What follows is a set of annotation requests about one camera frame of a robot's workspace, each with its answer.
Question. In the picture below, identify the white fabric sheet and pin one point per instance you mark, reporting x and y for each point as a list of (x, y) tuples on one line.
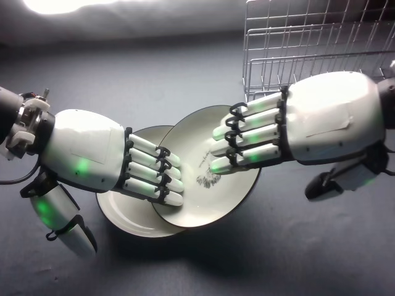
[(123, 18)]

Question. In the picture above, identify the white plate with leaf print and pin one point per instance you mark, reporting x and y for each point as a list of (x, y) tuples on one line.
[(197, 142), (129, 216)]

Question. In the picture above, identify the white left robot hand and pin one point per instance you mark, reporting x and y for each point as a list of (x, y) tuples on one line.
[(83, 145)]

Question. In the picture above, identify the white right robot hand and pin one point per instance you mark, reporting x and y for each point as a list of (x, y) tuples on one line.
[(330, 117)]

